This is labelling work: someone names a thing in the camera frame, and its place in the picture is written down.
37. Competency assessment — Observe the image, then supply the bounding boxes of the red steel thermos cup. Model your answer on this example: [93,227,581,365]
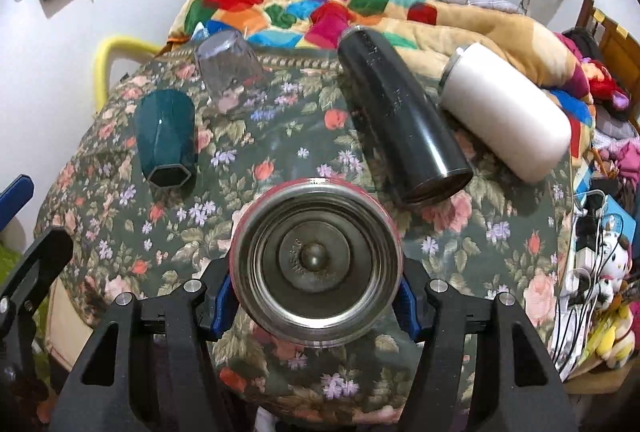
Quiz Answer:
[228,178,404,348]

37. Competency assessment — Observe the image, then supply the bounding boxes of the dark green hexagonal cup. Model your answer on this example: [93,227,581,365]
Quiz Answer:
[134,88,196,189]

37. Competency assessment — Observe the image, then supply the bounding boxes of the clear glass cup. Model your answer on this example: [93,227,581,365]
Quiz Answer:
[195,30,265,114]

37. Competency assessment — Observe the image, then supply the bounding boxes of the floral dark green quilt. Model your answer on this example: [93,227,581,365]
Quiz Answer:
[38,44,575,431]

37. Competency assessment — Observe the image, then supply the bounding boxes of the black cylindrical thermos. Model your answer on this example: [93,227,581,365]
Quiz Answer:
[337,26,473,207]

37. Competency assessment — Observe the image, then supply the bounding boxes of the yellow curved pipe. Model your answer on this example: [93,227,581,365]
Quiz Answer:
[92,34,163,112]

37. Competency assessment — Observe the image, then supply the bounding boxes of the yellow plush toy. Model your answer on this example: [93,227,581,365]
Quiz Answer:
[593,303,636,369]

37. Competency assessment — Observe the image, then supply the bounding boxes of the white plush toy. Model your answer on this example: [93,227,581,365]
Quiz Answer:
[597,230,631,295]

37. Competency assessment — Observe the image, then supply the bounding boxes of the white thermos bottle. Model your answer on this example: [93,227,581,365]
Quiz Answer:
[440,43,572,184]

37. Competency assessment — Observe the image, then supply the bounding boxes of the red plush toy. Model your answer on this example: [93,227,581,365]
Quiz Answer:
[580,58,630,111]

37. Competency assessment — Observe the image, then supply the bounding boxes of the wooden bed headboard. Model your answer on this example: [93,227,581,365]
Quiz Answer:
[576,0,640,119]

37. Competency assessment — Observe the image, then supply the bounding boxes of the colourful patchwork blanket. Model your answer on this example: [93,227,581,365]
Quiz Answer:
[167,0,594,162]

